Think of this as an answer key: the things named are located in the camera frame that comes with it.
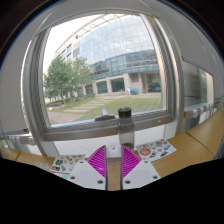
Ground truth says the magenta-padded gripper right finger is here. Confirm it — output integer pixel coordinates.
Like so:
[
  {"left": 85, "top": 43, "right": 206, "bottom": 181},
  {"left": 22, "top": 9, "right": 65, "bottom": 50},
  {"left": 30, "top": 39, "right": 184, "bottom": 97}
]
[{"left": 120, "top": 145, "right": 162, "bottom": 191}]

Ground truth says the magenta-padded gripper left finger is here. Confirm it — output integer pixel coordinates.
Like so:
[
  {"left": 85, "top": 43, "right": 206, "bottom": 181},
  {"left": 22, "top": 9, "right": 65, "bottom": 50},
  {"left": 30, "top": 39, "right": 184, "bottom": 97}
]
[{"left": 66, "top": 144, "right": 108, "bottom": 191}]

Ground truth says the large sticker sheet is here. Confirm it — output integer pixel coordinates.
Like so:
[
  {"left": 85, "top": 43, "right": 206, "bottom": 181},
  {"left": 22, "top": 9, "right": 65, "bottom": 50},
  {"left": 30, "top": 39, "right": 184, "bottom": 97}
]
[{"left": 49, "top": 153, "right": 87, "bottom": 175}]

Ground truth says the small sticker sheet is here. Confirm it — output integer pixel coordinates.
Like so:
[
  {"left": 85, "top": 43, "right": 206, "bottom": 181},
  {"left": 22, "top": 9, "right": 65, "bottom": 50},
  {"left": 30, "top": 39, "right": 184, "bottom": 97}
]
[{"left": 135, "top": 138, "right": 178, "bottom": 164}]

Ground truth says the clear black-capped water bottle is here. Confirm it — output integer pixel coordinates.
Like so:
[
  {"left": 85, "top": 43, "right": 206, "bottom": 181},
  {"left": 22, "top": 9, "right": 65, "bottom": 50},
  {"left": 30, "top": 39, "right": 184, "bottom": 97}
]
[{"left": 117, "top": 106, "right": 136, "bottom": 151}]

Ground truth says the green tree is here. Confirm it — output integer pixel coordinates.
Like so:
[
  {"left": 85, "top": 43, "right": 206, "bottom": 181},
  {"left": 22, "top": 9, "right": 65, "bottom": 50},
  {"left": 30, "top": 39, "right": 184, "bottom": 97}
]
[{"left": 43, "top": 54, "right": 95, "bottom": 105}]

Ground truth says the glass office building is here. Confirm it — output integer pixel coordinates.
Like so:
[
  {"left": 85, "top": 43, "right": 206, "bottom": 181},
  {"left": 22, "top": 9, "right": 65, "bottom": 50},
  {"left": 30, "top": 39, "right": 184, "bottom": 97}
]
[{"left": 54, "top": 14, "right": 163, "bottom": 98}]

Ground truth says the grey window frame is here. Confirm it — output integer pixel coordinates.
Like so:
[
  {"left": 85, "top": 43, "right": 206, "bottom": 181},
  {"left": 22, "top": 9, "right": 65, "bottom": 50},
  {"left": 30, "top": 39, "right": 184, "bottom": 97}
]
[{"left": 19, "top": 9, "right": 188, "bottom": 158}]

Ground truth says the dark window handle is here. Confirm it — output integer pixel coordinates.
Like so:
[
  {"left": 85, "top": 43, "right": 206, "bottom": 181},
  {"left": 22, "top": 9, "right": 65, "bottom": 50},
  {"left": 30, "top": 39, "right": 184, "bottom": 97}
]
[{"left": 94, "top": 107, "right": 116, "bottom": 122}]

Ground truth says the white wall socket rail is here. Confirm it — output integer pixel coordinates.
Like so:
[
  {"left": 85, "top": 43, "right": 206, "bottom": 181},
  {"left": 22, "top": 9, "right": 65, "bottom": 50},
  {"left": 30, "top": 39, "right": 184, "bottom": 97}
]
[
  {"left": 183, "top": 99, "right": 224, "bottom": 121},
  {"left": 0, "top": 128, "right": 36, "bottom": 152}
]

